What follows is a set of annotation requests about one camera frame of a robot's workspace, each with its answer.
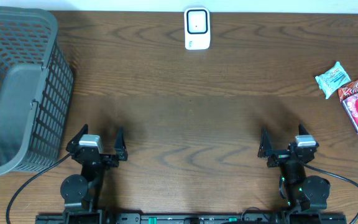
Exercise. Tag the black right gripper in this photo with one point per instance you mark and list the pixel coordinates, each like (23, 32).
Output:
(286, 157)

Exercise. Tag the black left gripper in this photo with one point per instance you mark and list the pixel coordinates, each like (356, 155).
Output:
(97, 157)

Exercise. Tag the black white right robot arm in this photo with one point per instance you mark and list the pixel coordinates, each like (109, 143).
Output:
(304, 193)

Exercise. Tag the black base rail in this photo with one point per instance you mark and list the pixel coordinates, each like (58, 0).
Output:
(135, 218)

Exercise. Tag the grey plastic basket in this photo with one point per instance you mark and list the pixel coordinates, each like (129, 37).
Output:
(36, 85)

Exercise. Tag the white barcode scanner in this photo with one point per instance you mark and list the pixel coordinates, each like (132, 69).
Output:
(197, 28)

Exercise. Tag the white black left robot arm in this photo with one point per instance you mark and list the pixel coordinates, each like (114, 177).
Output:
(81, 191)

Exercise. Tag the teal wet wipes packet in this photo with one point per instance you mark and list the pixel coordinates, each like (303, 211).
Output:
(332, 80)

